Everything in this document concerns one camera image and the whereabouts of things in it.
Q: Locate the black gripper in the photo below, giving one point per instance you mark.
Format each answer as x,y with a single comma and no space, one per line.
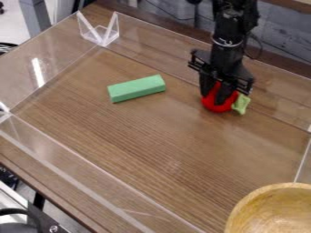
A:
222,66

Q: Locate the red plush fruit green stem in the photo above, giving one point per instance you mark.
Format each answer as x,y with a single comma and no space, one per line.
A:
237,102

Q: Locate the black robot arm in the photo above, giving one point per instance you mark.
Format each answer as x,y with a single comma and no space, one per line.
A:
235,17

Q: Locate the green rectangular block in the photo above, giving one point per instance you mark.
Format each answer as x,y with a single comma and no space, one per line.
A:
136,88

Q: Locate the wooden bowl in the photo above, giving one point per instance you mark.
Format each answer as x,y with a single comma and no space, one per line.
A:
273,209

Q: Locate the grey table leg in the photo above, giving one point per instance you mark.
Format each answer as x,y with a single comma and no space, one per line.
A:
34,10

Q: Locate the black metal base device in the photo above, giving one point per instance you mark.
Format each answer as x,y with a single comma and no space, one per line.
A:
39,222

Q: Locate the clear acrylic corner bracket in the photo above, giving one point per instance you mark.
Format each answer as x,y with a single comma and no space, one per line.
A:
102,35

